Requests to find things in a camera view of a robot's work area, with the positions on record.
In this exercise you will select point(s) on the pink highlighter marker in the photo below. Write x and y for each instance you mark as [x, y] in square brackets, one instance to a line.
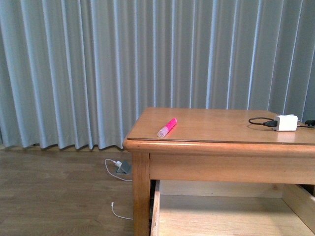
[167, 128]

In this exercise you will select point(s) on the wooden top drawer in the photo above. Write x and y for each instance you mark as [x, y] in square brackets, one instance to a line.
[196, 208]

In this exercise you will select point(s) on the wooden nightstand cabinet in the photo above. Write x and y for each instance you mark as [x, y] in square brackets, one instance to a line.
[211, 145]

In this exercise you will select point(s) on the open grey floor socket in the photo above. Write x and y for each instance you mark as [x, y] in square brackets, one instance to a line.
[125, 168]

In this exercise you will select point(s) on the grey pleated curtain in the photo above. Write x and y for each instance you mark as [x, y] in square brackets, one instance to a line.
[80, 72]

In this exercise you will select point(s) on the white power adapter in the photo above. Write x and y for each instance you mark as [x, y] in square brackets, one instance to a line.
[286, 123]

